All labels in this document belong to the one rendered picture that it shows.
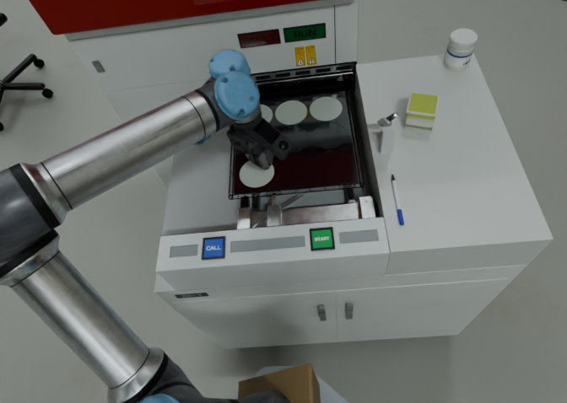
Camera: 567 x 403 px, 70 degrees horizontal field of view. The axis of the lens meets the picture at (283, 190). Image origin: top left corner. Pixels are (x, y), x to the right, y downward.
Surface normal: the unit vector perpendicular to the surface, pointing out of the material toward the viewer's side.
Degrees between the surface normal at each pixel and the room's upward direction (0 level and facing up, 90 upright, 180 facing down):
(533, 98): 0
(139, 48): 90
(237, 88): 48
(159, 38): 90
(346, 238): 0
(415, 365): 0
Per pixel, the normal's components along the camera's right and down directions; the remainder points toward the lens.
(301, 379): -0.83, -0.29
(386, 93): -0.12, -0.53
